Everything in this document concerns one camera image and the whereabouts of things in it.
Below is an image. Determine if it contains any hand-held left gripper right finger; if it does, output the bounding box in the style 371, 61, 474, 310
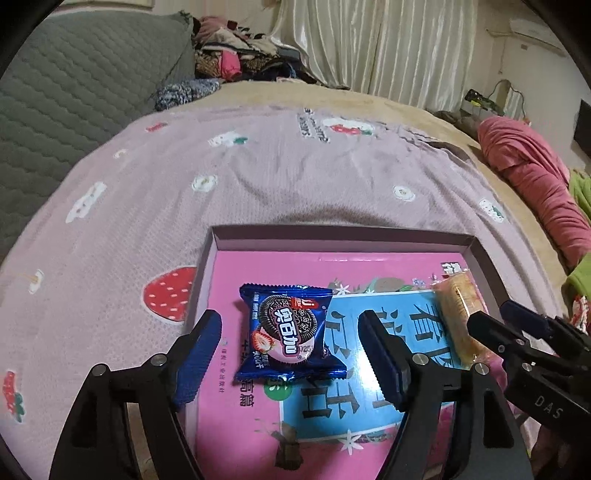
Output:
358, 309, 532, 480

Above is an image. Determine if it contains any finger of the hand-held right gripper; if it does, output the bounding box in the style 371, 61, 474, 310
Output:
466, 311, 533, 367
500, 300, 556, 341

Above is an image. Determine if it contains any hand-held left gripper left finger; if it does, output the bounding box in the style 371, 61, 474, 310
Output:
48, 309, 223, 480

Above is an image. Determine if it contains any yellow cake packet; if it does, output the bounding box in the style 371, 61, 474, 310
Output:
430, 270, 490, 370

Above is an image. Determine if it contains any blue cookie packet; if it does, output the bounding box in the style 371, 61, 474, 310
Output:
235, 282, 348, 384

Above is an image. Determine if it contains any pink cardboard box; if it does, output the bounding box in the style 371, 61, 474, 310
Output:
185, 224, 522, 480

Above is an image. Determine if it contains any strawberry print cloth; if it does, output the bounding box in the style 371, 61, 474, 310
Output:
570, 295, 591, 334

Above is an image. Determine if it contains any green cloth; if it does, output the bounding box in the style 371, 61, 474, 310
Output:
561, 168, 591, 301

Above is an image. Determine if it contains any rose pink quilt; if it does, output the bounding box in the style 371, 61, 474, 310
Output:
477, 115, 591, 268

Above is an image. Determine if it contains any black television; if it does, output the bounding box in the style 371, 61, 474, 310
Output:
573, 99, 591, 158

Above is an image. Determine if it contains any pink strawberry print blanket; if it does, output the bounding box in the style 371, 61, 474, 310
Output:
0, 104, 573, 480

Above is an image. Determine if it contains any dark brown cloth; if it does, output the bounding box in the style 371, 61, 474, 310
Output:
427, 108, 481, 134

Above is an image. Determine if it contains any blue patterned cloth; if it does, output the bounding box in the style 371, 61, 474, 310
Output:
154, 78, 222, 112

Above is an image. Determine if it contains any white air conditioner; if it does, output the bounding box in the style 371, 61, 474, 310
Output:
508, 18, 568, 56

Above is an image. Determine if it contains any white striped curtain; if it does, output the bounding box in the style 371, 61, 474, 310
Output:
270, 0, 490, 112

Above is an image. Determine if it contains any grey quilted headboard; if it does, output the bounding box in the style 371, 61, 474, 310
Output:
0, 11, 197, 259

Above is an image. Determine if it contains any pile of clothes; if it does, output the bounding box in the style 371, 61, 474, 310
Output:
191, 16, 324, 86

